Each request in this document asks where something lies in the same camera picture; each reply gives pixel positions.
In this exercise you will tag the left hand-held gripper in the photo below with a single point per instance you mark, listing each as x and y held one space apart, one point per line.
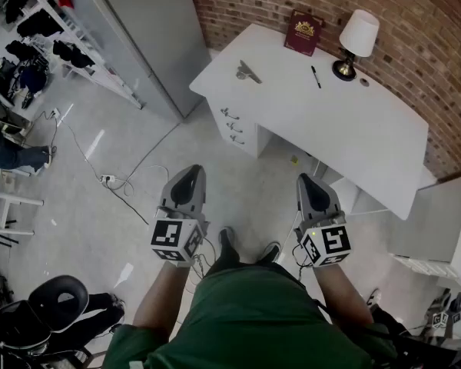
176 238

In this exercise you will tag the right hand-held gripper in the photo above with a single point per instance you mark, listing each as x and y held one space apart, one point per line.
328 240

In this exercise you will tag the grey metal object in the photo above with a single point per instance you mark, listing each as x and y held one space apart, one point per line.
247 72

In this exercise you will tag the person's right forearm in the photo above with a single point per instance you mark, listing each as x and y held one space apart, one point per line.
342 294

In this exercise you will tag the person's left forearm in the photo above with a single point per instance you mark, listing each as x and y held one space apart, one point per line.
157 306

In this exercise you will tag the small yellow floor object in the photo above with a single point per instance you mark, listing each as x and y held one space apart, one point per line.
294 160

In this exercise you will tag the person's left black shoe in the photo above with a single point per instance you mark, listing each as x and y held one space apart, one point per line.
226 235

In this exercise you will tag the person's black shoe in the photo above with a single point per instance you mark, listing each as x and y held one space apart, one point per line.
272 251
226 235

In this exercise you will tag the person's right black shoe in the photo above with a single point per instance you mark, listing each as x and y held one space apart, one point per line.
272 251

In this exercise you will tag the white power strip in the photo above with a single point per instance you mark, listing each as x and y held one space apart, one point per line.
107 178

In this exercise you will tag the white desk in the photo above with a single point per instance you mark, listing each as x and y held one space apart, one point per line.
322 121

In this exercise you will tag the person's black trousers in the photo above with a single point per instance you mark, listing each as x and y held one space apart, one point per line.
230 258

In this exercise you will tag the white shoe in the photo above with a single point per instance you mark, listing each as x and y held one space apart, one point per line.
373 297

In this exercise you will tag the black pen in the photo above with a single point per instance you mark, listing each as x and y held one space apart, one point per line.
316 77

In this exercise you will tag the small round grey disc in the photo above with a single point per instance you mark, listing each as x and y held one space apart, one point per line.
364 82

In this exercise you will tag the person's green shirt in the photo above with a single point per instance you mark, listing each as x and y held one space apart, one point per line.
246 321

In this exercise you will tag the white low furniture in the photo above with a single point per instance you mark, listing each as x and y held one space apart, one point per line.
445 260

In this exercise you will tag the tall grey cabinet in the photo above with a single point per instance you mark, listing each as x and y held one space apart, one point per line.
157 40

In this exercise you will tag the spare hand-held gripper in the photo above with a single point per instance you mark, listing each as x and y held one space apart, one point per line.
447 310

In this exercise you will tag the dark red book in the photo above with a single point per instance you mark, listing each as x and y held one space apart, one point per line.
302 33

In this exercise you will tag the white shade table lamp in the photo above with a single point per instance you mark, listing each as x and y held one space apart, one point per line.
358 33

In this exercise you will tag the black bag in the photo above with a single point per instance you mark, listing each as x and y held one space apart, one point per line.
418 344

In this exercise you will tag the black office chair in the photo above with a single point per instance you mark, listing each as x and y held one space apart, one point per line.
54 306

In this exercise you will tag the white shelf rack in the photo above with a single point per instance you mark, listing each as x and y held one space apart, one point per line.
80 44

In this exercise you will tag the white stool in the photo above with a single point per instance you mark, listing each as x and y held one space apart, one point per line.
0 206

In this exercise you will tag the white wall plug adapter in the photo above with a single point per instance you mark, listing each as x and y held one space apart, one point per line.
55 113

